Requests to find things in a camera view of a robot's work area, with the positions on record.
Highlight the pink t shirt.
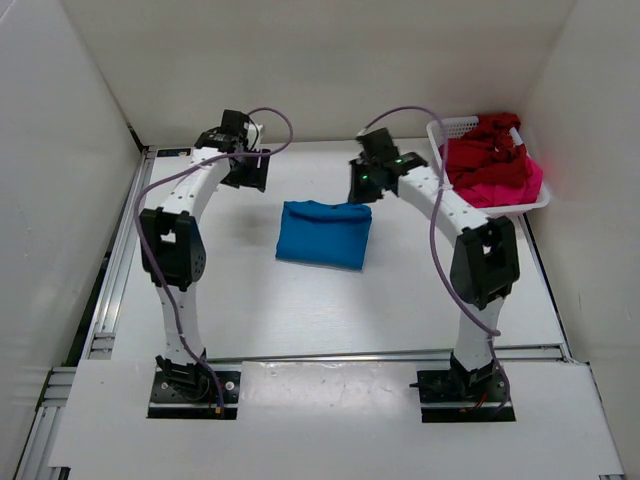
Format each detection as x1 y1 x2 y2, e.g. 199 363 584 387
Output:
454 157 543 208

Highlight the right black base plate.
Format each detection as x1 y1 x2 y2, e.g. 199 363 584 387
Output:
409 370 516 424

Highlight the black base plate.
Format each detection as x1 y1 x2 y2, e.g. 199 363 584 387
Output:
147 371 241 420
409 370 516 424

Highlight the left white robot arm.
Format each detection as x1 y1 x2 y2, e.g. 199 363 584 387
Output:
136 110 270 402

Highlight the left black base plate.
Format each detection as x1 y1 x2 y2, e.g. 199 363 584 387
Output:
147 371 241 420

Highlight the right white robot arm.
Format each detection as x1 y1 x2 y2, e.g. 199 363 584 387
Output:
349 128 520 399

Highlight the dark red t shirt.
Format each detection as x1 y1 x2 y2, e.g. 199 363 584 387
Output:
441 113 532 189

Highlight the blue t shirt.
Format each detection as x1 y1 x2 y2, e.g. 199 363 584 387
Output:
275 200 372 271

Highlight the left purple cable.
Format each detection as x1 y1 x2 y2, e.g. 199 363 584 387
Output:
136 106 294 414

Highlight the aluminium frame rail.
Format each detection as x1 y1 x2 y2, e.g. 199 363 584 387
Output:
18 142 564 479

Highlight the black label sticker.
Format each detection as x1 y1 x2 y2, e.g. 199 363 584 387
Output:
156 148 192 158

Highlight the white plastic basket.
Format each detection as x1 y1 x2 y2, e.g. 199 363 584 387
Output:
426 116 551 217

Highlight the purple cable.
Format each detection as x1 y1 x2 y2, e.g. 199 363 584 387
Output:
136 106 294 414
357 105 512 417

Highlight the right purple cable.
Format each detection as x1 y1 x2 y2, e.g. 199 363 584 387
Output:
357 105 512 417

